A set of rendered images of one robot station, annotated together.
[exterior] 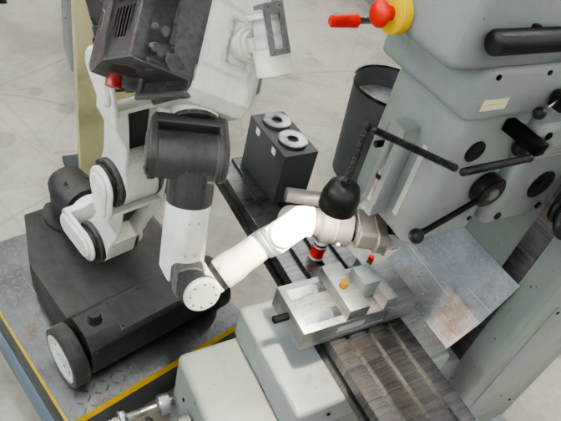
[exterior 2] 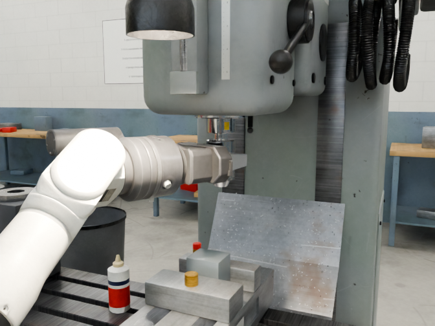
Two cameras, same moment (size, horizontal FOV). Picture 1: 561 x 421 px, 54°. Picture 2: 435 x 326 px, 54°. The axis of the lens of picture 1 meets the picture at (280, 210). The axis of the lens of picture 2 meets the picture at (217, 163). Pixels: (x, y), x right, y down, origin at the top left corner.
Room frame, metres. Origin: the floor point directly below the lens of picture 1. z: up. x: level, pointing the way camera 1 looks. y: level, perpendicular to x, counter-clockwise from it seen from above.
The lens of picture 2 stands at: (0.36, 0.07, 1.33)
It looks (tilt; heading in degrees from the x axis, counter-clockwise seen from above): 9 degrees down; 331
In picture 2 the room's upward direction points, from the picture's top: straight up
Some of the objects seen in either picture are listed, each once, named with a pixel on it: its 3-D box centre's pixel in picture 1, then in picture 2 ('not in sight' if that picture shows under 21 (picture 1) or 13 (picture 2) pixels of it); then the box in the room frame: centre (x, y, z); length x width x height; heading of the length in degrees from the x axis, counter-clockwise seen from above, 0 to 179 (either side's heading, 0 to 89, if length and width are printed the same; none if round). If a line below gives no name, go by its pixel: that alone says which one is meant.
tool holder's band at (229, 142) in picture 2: not in sight; (221, 141); (0.96, -0.26, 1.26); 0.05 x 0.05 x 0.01
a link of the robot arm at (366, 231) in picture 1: (356, 228); (175, 165); (0.94, -0.18, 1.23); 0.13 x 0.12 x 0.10; 13
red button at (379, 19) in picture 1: (382, 12); not in sight; (0.81, -0.07, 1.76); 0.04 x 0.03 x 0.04; 38
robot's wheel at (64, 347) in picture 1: (68, 355); not in sight; (0.87, 0.50, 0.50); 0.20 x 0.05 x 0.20; 53
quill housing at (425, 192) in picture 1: (436, 150); (222, 10); (0.97, -0.27, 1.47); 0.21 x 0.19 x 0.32; 38
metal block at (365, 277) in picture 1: (362, 281); (208, 271); (0.98, -0.25, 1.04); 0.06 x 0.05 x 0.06; 37
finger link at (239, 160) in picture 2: (396, 242); (233, 162); (0.93, -0.27, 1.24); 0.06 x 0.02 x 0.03; 103
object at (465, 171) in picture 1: (497, 164); not in sight; (0.79, -0.32, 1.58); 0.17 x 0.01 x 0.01; 129
